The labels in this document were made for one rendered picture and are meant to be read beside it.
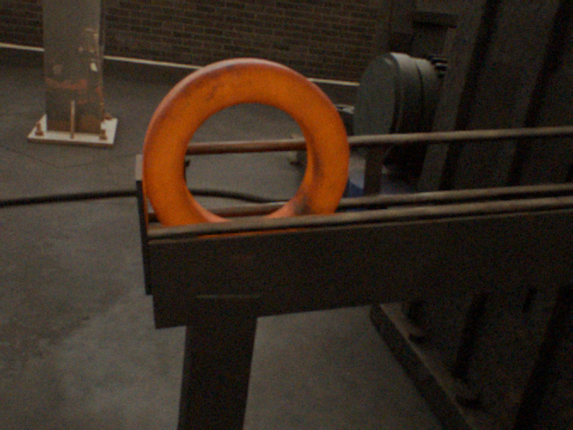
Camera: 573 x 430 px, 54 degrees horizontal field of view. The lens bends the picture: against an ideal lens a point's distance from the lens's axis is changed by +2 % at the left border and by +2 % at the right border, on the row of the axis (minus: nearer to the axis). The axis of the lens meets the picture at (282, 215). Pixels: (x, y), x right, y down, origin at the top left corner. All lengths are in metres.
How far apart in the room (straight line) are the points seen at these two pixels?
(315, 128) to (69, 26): 2.56
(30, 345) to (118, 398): 0.27
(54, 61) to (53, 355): 1.93
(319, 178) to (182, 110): 0.14
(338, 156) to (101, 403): 0.84
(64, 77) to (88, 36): 0.24
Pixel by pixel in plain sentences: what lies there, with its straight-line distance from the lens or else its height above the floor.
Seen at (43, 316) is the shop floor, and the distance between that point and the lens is 1.50.
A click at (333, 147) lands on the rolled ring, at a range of 0.51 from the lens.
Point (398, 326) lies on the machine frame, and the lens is 1.45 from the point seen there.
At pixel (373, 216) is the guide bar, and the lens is 0.52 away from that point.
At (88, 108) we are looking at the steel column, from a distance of 3.05.
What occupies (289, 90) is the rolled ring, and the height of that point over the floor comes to 0.71.
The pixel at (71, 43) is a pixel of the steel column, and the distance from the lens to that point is 3.01.
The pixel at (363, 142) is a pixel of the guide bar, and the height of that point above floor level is 0.66.
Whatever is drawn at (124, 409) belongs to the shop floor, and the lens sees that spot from 1.20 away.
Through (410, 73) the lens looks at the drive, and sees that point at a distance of 1.86.
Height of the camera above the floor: 0.78
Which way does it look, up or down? 20 degrees down
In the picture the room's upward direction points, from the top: 8 degrees clockwise
